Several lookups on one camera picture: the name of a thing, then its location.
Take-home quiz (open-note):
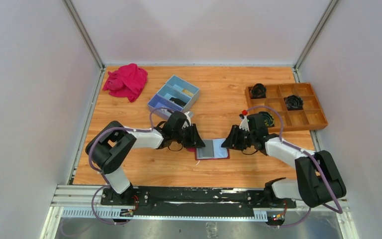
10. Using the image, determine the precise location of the crumpled pink cloth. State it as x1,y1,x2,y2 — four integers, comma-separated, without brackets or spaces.
102,63,148,103

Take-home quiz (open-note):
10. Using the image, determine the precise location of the black item in box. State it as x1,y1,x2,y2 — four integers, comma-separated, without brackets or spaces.
170,97,187,108

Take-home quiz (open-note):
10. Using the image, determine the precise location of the blue compartment organizer box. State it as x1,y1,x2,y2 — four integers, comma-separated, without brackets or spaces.
147,75,200,120

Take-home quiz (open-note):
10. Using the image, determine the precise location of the wooden compartment tray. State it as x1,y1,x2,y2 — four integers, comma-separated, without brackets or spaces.
245,83,328,132

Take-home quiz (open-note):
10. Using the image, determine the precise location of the gold card in box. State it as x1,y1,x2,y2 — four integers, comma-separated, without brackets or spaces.
182,89,194,98

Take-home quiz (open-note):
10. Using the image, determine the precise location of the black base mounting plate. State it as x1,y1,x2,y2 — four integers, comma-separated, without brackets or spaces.
100,186,296,218

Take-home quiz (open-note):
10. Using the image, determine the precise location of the aluminium frame rail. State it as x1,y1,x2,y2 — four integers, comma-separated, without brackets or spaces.
51,184,350,222

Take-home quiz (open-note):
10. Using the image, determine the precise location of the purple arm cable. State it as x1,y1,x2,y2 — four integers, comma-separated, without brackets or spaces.
242,105,344,228
88,107,175,226

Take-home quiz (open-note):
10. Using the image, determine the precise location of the red leather card holder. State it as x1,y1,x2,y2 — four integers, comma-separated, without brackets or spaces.
188,138,230,161

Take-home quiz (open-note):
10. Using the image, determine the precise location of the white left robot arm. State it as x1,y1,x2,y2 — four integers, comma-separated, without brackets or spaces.
85,111,205,195

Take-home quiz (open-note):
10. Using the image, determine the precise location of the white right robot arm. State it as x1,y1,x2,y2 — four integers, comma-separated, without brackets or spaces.
222,114,347,212

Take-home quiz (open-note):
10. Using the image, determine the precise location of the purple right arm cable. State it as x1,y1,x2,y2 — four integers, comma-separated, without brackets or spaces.
242,105,344,228

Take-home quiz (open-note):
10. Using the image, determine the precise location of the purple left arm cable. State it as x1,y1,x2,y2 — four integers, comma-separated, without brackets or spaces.
88,107,175,226

